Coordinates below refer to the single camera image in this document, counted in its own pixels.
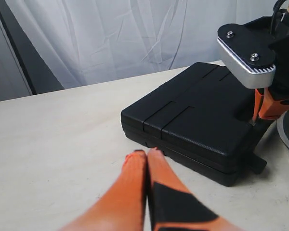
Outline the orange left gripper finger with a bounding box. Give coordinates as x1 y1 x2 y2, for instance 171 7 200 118
61 150 147 231

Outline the dark vertical post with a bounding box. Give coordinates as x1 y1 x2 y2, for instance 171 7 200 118
0 0 64 95

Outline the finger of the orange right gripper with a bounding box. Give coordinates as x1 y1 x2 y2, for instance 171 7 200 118
147 148 232 231

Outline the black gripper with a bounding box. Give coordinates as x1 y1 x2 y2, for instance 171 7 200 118
244 9 289 123

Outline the black plastic tool case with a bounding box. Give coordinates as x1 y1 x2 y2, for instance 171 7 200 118
121 63 270 186

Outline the white backdrop curtain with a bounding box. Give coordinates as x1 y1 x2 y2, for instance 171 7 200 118
7 0 274 88

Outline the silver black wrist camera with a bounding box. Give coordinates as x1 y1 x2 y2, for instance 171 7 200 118
217 24 276 89

